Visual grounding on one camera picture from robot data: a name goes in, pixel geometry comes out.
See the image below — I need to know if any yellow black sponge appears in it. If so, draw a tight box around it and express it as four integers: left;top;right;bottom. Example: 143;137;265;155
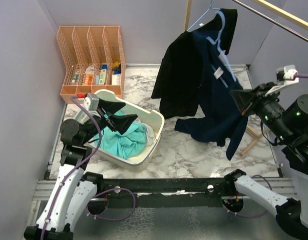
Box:
112;61;120;72

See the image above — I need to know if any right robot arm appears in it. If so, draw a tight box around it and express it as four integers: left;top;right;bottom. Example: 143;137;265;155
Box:
222;82;308;240

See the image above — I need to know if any orange plastic file organizer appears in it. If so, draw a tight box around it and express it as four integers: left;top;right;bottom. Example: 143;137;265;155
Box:
57;26;126;104

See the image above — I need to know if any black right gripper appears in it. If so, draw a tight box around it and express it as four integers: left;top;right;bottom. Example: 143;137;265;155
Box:
229;80;293;141

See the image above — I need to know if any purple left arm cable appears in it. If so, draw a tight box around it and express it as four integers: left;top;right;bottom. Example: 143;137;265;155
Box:
41;95;137;240

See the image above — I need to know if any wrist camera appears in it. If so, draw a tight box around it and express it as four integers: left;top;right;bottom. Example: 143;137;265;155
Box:
77;93;100;111
264;64;299;97

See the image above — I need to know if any green white box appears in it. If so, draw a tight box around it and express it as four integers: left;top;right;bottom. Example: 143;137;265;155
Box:
97;69;107;85

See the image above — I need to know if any light blue hanger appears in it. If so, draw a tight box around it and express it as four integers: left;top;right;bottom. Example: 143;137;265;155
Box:
183;0;220;32
206;9;237;82

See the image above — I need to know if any metal hanging rod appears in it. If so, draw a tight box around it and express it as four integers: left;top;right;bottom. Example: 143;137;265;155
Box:
233;0;308;43

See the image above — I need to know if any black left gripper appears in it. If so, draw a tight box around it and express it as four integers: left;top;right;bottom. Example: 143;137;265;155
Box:
82;97;138;144

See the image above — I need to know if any navy blue t shirt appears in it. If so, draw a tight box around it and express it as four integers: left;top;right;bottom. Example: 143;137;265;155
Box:
174;39;248;160

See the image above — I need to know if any white perforated laundry basket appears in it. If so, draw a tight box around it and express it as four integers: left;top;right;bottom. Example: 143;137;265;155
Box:
85;89;165;172

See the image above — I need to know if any wooden clothes rack frame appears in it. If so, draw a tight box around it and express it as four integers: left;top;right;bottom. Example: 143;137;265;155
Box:
183;0;308;157

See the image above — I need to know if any orange snack packet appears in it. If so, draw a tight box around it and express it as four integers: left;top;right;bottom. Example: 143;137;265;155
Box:
82;73;94;86

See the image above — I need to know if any white red box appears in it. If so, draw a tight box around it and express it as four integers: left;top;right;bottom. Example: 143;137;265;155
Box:
111;73;122;86

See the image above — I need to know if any black t shirt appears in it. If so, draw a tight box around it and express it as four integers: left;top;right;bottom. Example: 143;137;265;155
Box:
151;8;238;119

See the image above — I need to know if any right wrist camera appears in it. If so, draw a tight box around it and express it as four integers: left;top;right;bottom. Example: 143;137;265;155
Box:
264;64;299;97

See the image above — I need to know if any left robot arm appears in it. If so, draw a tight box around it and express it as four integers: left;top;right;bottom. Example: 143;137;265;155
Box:
24;94;138;240

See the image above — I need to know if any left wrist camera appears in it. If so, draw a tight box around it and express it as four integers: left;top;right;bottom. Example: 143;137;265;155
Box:
77;93;100;111

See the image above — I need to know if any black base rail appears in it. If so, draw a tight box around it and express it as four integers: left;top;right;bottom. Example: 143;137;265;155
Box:
43;169;247;210

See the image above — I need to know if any teal cloth in basket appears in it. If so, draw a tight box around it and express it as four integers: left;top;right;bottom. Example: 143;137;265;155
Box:
99;119;155;160

